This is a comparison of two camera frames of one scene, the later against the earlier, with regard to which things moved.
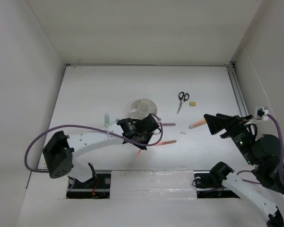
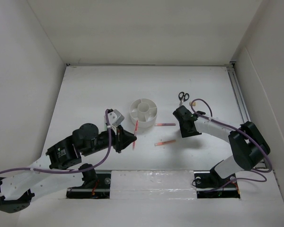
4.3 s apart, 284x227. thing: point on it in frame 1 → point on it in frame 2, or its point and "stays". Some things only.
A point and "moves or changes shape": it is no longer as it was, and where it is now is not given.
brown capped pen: (162, 143) stays
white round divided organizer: (140, 108) stays
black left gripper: (143, 145) → (122, 138)
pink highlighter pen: (138, 152) moves or changes shape
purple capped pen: (168, 124) stays
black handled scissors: (183, 97) stays
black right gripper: (216, 123) → (184, 134)
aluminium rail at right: (240, 100) stays
